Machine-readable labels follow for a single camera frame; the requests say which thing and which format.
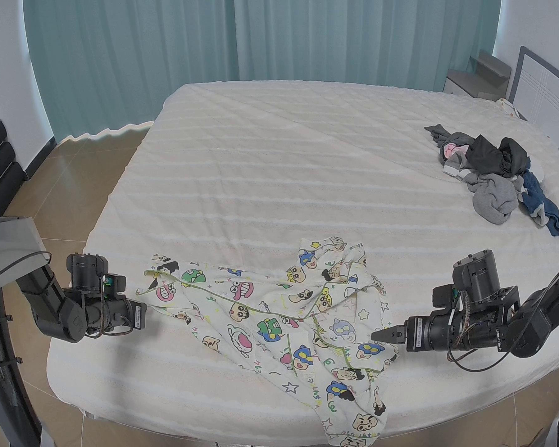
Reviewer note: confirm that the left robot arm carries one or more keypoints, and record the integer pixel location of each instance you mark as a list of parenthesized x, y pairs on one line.
[(60, 314)]

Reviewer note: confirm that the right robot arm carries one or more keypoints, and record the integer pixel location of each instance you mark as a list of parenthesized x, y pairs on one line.
[(531, 319)]

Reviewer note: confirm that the white printed pyjama top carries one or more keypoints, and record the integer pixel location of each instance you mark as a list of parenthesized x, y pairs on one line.
[(261, 305)]

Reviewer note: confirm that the bed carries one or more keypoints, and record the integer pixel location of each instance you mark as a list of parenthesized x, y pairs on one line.
[(307, 156)]

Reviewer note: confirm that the pile of clothes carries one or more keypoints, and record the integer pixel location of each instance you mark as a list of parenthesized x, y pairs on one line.
[(494, 193)]

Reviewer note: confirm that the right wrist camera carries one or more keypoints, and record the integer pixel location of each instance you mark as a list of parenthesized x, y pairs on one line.
[(443, 298)]

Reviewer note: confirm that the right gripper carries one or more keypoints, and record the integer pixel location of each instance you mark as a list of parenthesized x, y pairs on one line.
[(431, 333)]

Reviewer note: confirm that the blue-green curtain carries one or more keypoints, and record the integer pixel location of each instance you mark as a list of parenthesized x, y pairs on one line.
[(167, 40)]

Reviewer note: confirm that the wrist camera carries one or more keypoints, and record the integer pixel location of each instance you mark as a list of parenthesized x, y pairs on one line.
[(443, 298), (114, 284)]

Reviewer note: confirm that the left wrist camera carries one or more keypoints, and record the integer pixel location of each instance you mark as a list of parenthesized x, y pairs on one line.
[(114, 284)]

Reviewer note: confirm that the white printed pillow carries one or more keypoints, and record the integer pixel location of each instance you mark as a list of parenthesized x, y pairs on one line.
[(507, 105)]

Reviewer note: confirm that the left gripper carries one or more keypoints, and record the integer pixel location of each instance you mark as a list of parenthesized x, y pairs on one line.
[(125, 314)]

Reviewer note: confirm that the grey bedside table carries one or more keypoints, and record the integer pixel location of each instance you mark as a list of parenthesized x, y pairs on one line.
[(466, 82)]

